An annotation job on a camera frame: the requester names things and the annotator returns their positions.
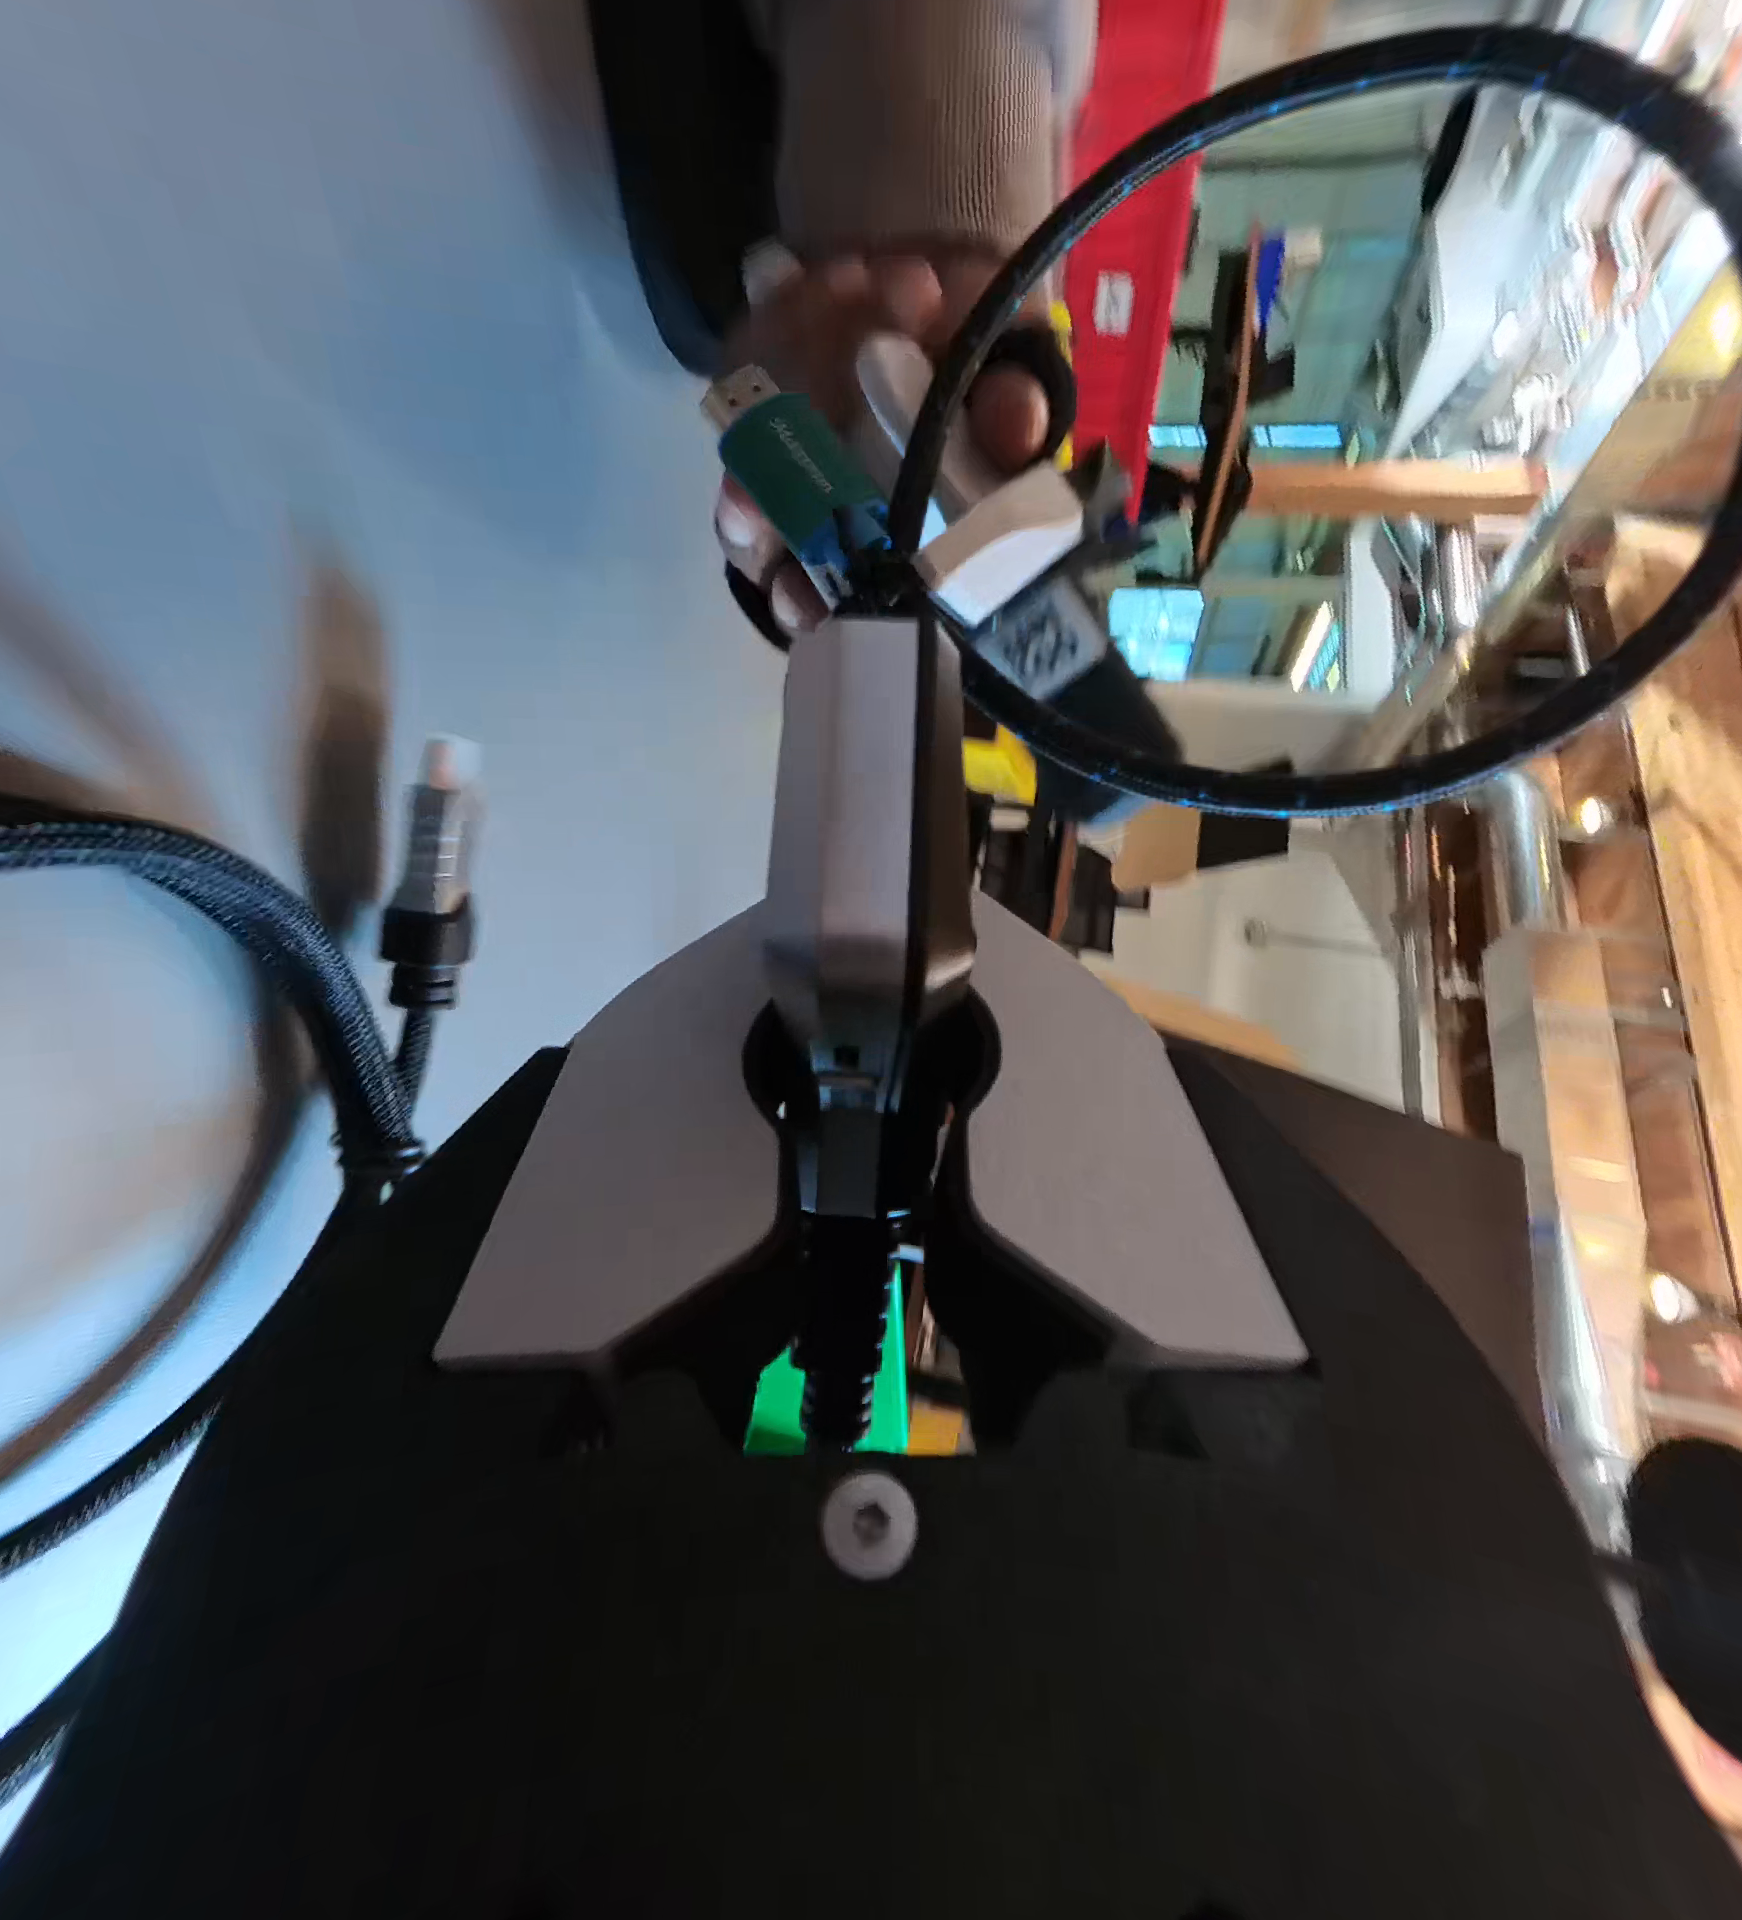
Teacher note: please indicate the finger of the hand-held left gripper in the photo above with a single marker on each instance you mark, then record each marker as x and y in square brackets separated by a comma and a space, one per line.
[924, 427]
[999, 548]

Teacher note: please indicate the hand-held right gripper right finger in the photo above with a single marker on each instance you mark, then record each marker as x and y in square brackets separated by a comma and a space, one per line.
[1126, 1201]

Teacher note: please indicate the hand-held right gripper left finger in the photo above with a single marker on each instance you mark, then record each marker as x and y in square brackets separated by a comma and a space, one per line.
[631, 1171]

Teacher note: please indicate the grey hdmi switch adapter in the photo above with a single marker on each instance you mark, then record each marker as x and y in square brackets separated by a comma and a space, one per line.
[850, 780]

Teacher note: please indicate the green plastic bin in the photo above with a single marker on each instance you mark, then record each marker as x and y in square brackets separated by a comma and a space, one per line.
[811, 1395]

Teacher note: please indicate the person's left forearm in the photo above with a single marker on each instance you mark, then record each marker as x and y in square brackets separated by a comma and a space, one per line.
[916, 136]

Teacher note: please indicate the person's left hand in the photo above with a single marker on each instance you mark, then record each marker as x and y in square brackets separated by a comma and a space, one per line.
[871, 300]

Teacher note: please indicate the red plastic bin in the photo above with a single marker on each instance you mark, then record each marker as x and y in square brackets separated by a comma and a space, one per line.
[1134, 181]

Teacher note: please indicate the black round object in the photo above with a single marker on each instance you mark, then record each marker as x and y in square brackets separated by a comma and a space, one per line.
[1741, 1621]

